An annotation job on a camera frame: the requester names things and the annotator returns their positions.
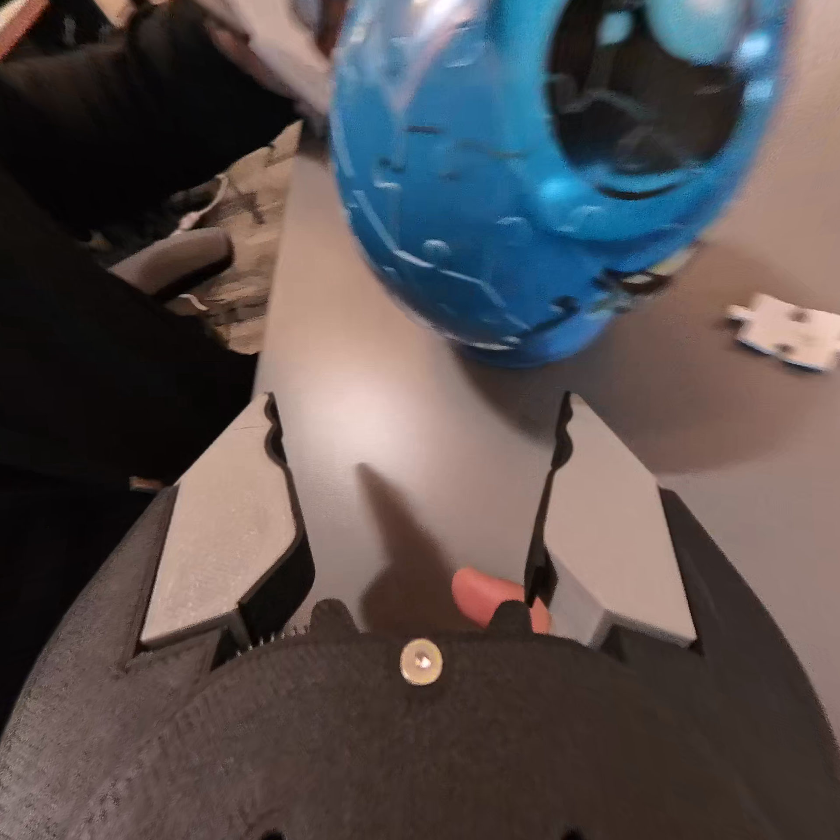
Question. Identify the person's right hand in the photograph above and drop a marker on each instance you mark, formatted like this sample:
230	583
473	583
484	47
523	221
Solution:
476	594

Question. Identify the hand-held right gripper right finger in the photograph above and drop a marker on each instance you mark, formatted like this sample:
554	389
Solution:
604	525

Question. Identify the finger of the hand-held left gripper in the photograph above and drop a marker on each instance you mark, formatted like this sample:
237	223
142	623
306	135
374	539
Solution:
295	59

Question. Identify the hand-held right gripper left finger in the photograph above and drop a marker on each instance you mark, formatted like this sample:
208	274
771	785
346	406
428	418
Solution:
223	538

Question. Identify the blue plastic ball stand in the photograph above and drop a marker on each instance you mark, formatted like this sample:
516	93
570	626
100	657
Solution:
525	351

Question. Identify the puzzle piece with white back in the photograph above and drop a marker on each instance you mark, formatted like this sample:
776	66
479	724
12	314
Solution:
787	331

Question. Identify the blue puzzle ball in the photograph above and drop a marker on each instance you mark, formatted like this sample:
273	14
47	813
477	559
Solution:
446	197

